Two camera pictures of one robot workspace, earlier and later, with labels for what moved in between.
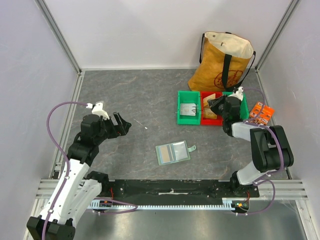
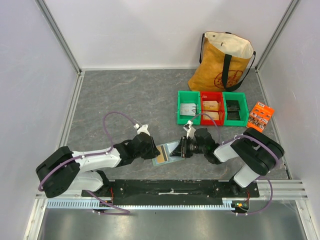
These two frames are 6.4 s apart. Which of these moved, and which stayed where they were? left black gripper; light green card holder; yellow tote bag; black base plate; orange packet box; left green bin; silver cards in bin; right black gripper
Moved: light green card holder; left black gripper; right black gripper
Stayed: black base plate; orange packet box; left green bin; yellow tote bag; silver cards in bin
